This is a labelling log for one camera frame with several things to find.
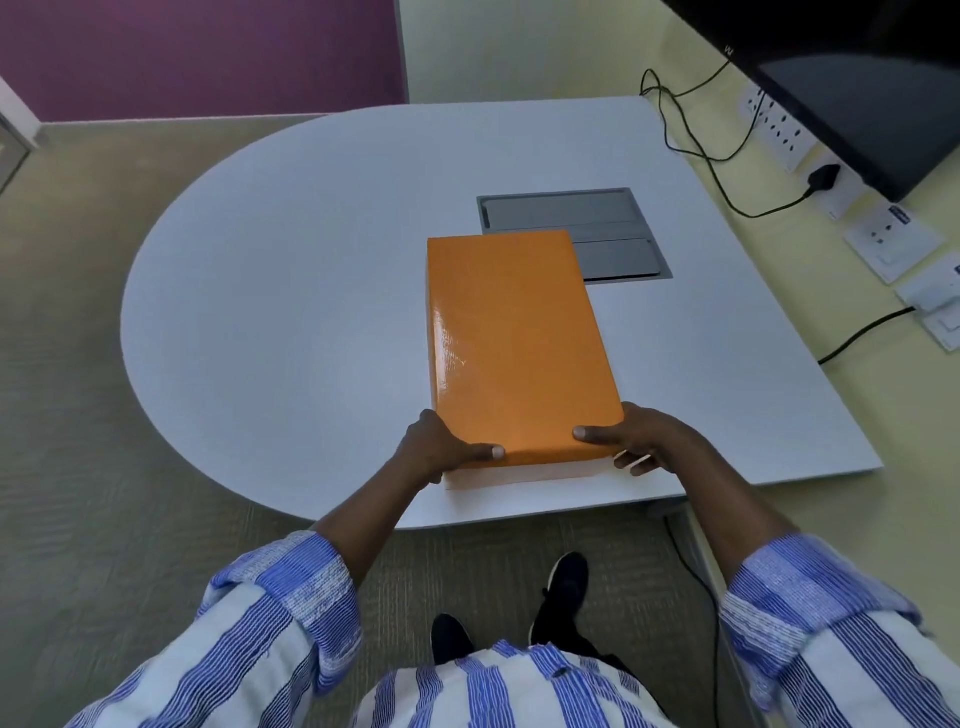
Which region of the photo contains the black cable under table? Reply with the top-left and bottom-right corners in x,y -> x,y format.
663,516 -> 723,728

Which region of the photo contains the person's right hand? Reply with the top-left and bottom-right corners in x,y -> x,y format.
573,402 -> 707,478

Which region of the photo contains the grey table cable hatch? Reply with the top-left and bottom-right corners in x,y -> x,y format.
477,187 -> 675,285

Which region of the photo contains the orange box lid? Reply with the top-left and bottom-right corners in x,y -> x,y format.
426,229 -> 626,471

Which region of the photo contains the white multi socket panel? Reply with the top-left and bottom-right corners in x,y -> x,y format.
738,82 -> 820,175

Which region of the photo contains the white socket plate with plug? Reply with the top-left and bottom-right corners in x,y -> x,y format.
813,168 -> 865,223

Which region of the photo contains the person's left forearm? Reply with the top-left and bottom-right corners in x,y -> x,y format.
313,453 -> 438,591

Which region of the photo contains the black flat screen monitor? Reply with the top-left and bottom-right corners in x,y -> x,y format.
660,0 -> 960,204

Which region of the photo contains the long black monitor cable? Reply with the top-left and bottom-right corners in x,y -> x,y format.
639,58 -> 816,221

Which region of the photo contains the blue white striped shirt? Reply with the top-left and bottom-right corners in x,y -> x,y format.
63,530 -> 960,728

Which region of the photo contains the small white switch plate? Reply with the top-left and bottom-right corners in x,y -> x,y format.
921,302 -> 960,351

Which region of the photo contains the person's black shoe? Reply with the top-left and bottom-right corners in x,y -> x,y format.
430,613 -> 477,666
528,552 -> 591,648

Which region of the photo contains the person's black left shoe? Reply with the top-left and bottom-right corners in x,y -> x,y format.
430,613 -> 477,666

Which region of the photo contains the person's left hand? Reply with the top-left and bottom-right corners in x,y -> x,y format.
393,408 -> 506,489

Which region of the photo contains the grey table leg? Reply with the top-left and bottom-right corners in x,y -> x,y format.
645,501 -> 751,728

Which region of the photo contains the white socket plate with cable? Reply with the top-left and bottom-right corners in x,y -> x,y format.
895,253 -> 960,316

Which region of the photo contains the short black wall cable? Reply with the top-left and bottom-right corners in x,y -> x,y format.
816,305 -> 918,367

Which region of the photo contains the person's right forearm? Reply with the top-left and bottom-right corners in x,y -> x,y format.
664,436 -> 801,586

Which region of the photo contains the white square socket plate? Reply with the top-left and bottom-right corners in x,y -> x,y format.
843,200 -> 946,287

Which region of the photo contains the person's black right shoe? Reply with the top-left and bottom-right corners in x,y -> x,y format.
528,552 -> 591,648

